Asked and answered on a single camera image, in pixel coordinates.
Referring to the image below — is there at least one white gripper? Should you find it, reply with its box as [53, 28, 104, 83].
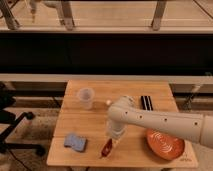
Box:
[107, 120, 125, 147]

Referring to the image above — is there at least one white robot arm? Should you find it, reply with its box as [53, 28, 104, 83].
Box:
[107, 96, 213, 148]

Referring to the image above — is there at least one translucent ceramic cup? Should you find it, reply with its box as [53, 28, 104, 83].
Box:
[77, 88, 94, 110]

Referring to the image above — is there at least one wooden table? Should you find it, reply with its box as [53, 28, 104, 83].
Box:
[47, 80, 198, 168]

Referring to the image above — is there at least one white bottle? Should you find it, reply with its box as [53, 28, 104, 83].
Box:
[106, 100, 112, 106]

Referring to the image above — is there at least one blue sponge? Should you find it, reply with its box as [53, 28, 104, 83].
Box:
[64, 133, 87, 152]

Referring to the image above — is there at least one orange plate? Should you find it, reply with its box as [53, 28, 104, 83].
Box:
[146, 129, 185, 161]

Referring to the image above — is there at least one black office chair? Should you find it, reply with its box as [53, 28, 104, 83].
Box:
[0, 82, 45, 156]

